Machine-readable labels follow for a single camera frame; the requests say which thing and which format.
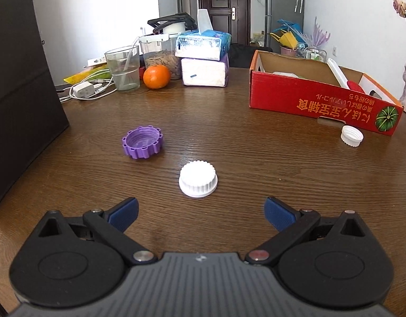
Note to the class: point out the large white ribbed cap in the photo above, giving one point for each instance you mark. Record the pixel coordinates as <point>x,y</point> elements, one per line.
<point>198,178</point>

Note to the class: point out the black duffel bag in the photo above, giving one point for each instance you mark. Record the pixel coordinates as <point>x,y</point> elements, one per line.
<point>246,56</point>

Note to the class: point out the white and red spatula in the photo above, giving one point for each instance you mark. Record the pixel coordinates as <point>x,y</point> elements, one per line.
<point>338,72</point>

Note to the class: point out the clear jar of nuts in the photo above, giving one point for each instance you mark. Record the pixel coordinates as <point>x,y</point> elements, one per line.
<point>160,61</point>

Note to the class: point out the clear drinking glass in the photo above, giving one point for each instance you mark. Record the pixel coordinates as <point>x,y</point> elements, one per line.
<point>125,77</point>

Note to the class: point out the purple ridged bottle cap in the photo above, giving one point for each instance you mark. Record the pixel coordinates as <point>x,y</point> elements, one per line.
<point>148,147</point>

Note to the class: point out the white plastic container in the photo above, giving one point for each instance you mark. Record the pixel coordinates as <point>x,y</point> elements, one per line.
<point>285,74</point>

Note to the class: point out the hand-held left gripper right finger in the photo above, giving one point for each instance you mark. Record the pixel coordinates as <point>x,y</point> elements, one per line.
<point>279,216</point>

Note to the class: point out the blue tissue pack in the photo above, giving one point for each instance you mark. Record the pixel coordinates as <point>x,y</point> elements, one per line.
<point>201,46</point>

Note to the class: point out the black panel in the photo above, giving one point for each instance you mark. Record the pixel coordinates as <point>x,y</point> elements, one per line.
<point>21,89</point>

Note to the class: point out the purple tissue pack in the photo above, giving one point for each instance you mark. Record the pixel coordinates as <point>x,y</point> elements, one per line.
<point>204,72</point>

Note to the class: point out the red cardboard box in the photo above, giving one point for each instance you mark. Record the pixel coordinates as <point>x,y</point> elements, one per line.
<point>305,100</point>

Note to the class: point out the yellow snack packet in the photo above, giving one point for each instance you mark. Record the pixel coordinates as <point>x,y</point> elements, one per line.
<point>77,76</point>

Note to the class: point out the grey refrigerator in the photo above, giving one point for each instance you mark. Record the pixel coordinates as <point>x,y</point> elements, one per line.
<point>284,3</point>

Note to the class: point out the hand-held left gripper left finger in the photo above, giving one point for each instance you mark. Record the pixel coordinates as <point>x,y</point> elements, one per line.
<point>125,213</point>

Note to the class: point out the white charger plug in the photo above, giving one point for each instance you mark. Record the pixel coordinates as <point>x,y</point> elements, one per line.
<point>84,90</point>

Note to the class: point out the small red fruit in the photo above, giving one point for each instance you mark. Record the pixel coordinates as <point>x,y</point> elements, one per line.
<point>142,72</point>

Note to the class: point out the yellow plastic dustpan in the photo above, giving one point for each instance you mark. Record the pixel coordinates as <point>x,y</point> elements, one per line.
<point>284,39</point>

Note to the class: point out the pink plastic bucket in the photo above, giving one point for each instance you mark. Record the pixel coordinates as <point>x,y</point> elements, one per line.
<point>288,51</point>

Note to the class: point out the orange fruit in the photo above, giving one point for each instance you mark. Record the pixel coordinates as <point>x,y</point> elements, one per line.
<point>156,77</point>

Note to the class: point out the small white ribbed cap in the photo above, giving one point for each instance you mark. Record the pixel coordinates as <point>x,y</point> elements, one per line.
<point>351,137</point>

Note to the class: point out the black and white appliance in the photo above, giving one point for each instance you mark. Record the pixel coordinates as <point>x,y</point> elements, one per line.
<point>171,23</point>

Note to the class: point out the clear drinking straw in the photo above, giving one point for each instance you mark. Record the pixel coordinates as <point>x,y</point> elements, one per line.
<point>127,62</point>

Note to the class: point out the dark brown door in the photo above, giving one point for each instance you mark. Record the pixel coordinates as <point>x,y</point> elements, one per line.
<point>222,16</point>

